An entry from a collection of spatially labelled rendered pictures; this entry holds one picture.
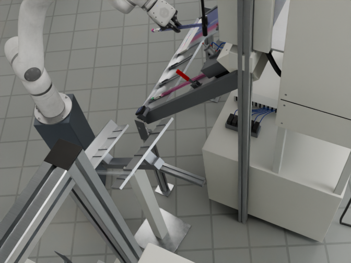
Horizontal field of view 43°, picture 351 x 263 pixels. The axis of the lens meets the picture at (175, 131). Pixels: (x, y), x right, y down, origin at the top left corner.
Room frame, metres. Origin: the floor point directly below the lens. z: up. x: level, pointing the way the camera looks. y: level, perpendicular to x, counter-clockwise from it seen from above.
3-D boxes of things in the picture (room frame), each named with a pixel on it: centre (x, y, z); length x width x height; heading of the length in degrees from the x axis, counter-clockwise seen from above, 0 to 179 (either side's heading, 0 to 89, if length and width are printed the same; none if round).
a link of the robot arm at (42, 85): (1.45, 0.58, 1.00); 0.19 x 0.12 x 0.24; 21
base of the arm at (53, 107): (1.42, 0.57, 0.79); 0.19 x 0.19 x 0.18
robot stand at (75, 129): (1.42, 0.57, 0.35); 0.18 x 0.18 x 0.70; 80
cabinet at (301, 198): (1.15, -0.57, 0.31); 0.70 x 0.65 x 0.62; 144
